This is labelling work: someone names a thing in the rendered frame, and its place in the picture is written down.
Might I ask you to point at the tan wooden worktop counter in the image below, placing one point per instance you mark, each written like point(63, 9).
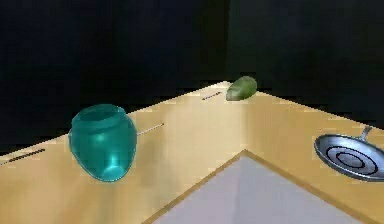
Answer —
point(186, 133)

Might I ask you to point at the green oval vegetable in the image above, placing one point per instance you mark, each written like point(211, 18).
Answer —
point(241, 88)

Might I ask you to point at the teal glass vase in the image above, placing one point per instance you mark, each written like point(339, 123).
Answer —
point(103, 143)

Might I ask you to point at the grey metal frying pan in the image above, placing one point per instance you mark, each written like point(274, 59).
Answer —
point(350, 156)

